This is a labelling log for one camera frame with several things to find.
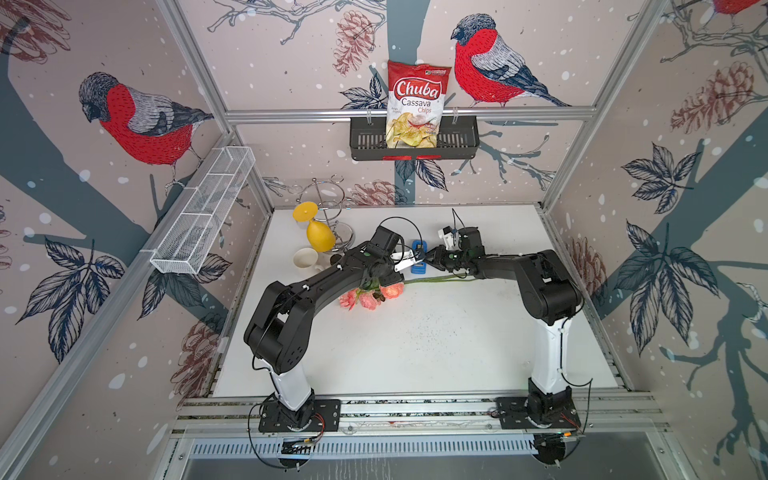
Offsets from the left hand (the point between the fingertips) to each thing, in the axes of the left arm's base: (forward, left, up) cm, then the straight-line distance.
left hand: (399, 258), depth 91 cm
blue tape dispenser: (+3, -7, -10) cm, 12 cm away
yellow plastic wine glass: (+6, +25, +4) cm, 26 cm away
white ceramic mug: (+2, +31, -4) cm, 31 cm away
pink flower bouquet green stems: (-7, +9, -8) cm, 14 cm away
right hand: (+5, -7, -7) cm, 12 cm away
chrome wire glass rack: (+36, +28, -6) cm, 46 cm away
